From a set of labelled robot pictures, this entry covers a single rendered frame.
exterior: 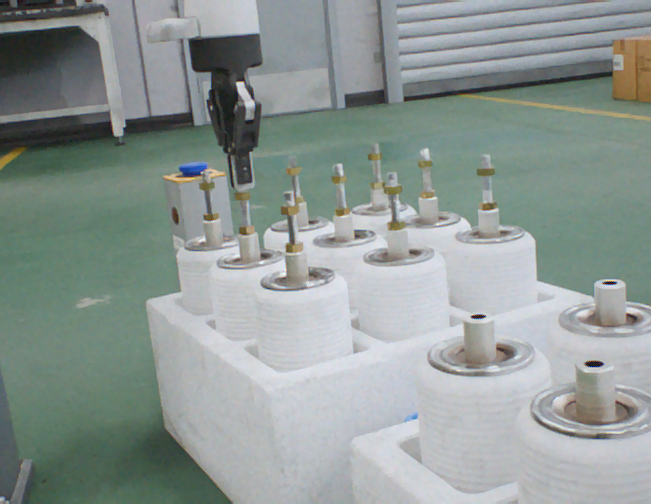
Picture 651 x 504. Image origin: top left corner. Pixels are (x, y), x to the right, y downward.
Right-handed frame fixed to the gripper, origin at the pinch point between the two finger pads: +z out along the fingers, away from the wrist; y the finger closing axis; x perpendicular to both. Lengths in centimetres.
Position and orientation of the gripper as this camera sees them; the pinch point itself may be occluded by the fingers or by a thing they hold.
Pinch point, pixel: (240, 170)
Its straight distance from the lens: 98.4
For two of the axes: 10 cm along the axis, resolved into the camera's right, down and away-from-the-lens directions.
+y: -3.8, -1.8, 9.1
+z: 1.0, 9.7, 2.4
